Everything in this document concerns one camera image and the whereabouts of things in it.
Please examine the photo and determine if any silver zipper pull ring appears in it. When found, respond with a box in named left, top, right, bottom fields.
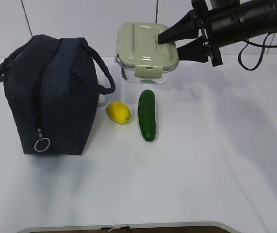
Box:
left=34, top=128, right=50, bottom=153

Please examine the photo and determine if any glass container green lid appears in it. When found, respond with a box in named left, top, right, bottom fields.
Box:
left=115, top=22, right=179, bottom=84

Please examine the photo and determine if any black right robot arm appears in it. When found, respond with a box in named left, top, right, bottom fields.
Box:
left=158, top=0, right=277, bottom=67

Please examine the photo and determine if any yellow lemon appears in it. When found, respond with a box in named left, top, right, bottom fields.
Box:
left=106, top=101, right=131, bottom=125

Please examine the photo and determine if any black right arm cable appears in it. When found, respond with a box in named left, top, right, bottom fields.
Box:
left=238, top=33, right=277, bottom=71

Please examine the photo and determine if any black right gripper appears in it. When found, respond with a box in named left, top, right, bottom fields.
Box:
left=158, top=0, right=223, bottom=67

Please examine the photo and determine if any navy blue lunch bag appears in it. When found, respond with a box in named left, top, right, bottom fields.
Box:
left=0, top=34, right=115, bottom=155

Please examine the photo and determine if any green cucumber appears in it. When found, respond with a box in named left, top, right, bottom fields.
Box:
left=138, top=89, right=157, bottom=142

